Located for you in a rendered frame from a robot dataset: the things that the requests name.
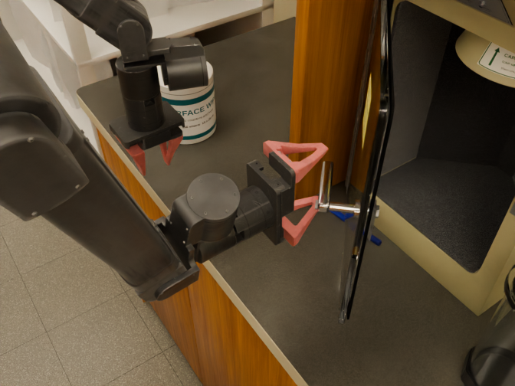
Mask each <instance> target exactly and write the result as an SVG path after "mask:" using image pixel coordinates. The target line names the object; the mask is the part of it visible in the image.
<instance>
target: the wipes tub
mask: <svg viewBox="0 0 515 386"><path fill-rule="evenodd" d="M206 62H207V63H206V64H207V68H208V86H204V87H195V88H189V89H184V90H174V91H169V88H168V85H165V86H164V83H163V80H162V72H161V67H160V66H157V70H158V75H159V85H160V92H161V95H162V101H167V102H168V103H169V104H170V105H171V106H172V107H173V108H174V109H175V110H176V111H177V112H178V113H179V114H180V115H181V116H182V117H183V118H184V121H185V127H182V126H179V128H180V129H181V130H182V134H183V139H182V141H181V142H180V144H194V143H197V142H201V141H203V140H205V139H207V138H208V137H210V136H211V135H212V134H213V133H214V131H215V129H216V113H215V88H214V77H213V69H212V66H211V64H210V63H209V62H208V61H206Z"/></svg>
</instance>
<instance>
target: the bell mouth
mask: <svg viewBox="0 0 515 386"><path fill-rule="evenodd" d="M455 49H456V52H457V54H458V56H459V58H460V59H461V60H462V62H463V63H464V64H465V65H466V66H467V67H469V68H470V69H471V70H472V71H474V72H475V73H477V74H479V75H481V76H482V77H485V78H487V79H488V80H492V81H493V82H496V83H499V84H502V85H505V86H508V87H513V88H515V54H514V53H512V52H510V51H508V50H506V49H504V48H502V47H500V46H498V45H496V44H494V43H492V42H490V41H488V40H486V39H484V38H482V37H480V36H478V35H476V34H474V33H472V32H470V31H468V30H466V29H465V31H464V32H463V33H462V34H461V35H460V37H459V38H458V39H457V41H456V45H455Z"/></svg>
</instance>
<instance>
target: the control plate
mask: <svg viewBox="0 0 515 386"><path fill-rule="evenodd" d="M458 1H459V2H462V3H464V4H466V5H469V6H471V7H472V8H476V9H477V10H479V11H482V12H483V13H486V14H488V15H490V16H492V17H494V18H497V19H499V20H501V21H503V22H506V23H508V24H509V25H513V24H512V22H511V20H510V17H509V15H508V14H507V10H506V9H505V7H504V4H503V2H502V0H458ZM479 1H483V2H484V3H486V5H487V6H483V8H480V7H479V4H480V2H479Z"/></svg>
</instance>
